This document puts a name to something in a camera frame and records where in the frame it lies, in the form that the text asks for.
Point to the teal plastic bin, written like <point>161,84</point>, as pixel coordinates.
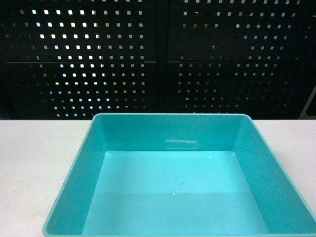
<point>177,175</point>

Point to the black perforated panel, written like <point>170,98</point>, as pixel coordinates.
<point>72,59</point>

